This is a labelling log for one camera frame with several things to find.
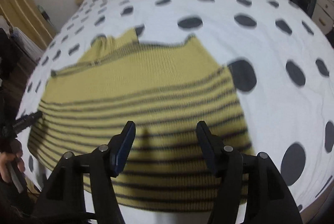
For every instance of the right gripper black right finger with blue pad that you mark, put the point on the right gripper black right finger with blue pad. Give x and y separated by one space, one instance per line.
226 163

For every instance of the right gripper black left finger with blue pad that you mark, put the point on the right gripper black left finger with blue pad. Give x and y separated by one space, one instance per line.
107 162

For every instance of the yellow grey striped knit sweater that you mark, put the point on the yellow grey striped knit sweater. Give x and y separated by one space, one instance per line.
165 90

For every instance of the rack of hanging clothes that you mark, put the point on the rack of hanging clothes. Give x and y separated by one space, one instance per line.
17 51

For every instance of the person's left hand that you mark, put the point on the person's left hand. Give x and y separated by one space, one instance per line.
7 158

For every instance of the white bedspread with dark dots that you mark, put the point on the white bedspread with dark dots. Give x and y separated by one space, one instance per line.
281 65

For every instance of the golden satin curtain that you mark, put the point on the golden satin curtain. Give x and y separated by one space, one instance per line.
24 14

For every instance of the white drawer cabinet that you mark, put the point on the white drawer cabinet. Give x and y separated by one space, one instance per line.
323 15

